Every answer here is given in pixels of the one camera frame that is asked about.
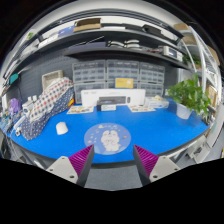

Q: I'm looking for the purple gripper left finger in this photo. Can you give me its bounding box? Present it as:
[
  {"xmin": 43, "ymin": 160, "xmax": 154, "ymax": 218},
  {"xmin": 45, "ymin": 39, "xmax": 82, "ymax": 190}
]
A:
[{"xmin": 47, "ymin": 145, "xmax": 95, "ymax": 187}]

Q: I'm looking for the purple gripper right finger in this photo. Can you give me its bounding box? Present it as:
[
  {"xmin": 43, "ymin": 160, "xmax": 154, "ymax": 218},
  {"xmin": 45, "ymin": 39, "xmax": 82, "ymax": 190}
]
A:
[{"xmin": 133, "ymin": 145, "xmax": 180, "ymax": 186}]

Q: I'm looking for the white computer mouse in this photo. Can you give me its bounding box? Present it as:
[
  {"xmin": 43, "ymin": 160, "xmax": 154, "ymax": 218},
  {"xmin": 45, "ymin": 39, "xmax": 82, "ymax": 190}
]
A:
[{"xmin": 56, "ymin": 122, "xmax": 68, "ymax": 135}]

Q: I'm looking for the round cartoon mouse pad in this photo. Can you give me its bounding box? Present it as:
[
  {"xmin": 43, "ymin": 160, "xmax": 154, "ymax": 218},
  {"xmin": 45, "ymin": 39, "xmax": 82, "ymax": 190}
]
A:
[{"xmin": 84, "ymin": 123, "xmax": 131, "ymax": 155}]

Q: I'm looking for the left illustrated card sheet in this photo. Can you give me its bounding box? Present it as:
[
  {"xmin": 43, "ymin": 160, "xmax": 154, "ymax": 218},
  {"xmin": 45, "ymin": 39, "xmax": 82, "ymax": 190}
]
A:
[{"xmin": 67, "ymin": 106, "xmax": 94, "ymax": 115}]

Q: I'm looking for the illustrated card sheet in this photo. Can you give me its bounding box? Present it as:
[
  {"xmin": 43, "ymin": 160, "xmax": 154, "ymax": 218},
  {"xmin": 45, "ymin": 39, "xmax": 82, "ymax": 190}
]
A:
[
  {"xmin": 67, "ymin": 106, "xmax": 94, "ymax": 115},
  {"xmin": 128, "ymin": 105, "xmax": 156, "ymax": 113}
]

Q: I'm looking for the right illustrated card sheet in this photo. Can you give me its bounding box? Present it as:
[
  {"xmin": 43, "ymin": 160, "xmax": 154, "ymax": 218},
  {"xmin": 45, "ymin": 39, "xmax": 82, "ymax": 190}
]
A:
[{"xmin": 128, "ymin": 105, "xmax": 156, "ymax": 113}]

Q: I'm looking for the white tissue pack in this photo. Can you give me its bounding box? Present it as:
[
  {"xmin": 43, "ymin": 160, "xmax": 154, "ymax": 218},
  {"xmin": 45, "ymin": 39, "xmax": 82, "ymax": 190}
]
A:
[{"xmin": 145, "ymin": 95, "xmax": 169, "ymax": 109}]

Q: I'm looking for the long white keyboard box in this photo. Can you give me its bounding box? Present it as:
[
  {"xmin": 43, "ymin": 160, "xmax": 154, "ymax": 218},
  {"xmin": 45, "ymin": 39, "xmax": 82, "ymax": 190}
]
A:
[{"xmin": 81, "ymin": 88, "xmax": 146, "ymax": 106}]

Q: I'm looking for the black keyboard box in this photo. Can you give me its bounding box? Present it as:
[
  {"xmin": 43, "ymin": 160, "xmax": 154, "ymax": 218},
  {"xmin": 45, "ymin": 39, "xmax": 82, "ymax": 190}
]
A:
[{"xmin": 97, "ymin": 96, "xmax": 126, "ymax": 111}]

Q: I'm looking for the patterned fabric bundle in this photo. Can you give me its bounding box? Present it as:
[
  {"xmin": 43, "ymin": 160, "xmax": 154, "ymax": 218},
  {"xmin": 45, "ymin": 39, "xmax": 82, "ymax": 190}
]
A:
[{"xmin": 21, "ymin": 77, "xmax": 74, "ymax": 140}]

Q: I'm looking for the green potted plant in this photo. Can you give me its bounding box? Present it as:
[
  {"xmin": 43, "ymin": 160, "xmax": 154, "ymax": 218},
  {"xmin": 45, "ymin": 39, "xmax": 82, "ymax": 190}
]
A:
[{"xmin": 167, "ymin": 73, "xmax": 211, "ymax": 120}]

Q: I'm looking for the yellow card box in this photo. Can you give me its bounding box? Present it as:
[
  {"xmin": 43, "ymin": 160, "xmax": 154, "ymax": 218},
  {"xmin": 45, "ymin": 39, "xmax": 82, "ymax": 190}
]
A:
[{"xmin": 115, "ymin": 78, "xmax": 133, "ymax": 89}]

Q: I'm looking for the purple plush toy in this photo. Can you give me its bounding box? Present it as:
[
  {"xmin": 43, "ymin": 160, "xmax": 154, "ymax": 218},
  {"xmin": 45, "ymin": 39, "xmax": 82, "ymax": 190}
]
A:
[{"xmin": 8, "ymin": 98, "xmax": 21, "ymax": 115}]

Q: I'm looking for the white framed board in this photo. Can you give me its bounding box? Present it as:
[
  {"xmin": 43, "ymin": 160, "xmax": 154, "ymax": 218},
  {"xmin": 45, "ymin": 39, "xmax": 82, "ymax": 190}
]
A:
[{"xmin": 42, "ymin": 70, "xmax": 63, "ymax": 89}]

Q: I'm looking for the grey drawer organizer cabinet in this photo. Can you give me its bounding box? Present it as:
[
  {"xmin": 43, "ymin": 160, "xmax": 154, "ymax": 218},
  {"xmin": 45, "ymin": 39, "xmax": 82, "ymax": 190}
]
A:
[{"xmin": 72, "ymin": 59, "xmax": 165, "ymax": 103}]

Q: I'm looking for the white device on shelf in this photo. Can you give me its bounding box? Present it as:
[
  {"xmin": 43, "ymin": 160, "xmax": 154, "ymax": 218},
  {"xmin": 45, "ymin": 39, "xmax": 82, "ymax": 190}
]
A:
[{"xmin": 163, "ymin": 46, "xmax": 183, "ymax": 62}]

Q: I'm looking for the white metal shelf rack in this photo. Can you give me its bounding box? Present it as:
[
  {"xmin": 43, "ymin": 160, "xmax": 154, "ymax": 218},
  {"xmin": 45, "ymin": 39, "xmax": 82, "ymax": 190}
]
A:
[{"xmin": 181, "ymin": 27, "xmax": 222, "ymax": 108}]

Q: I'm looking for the cardboard box on shelf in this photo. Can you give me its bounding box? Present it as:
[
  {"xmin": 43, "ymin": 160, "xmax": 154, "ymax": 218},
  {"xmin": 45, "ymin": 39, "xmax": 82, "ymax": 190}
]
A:
[{"xmin": 73, "ymin": 18, "xmax": 101, "ymax": 32}]

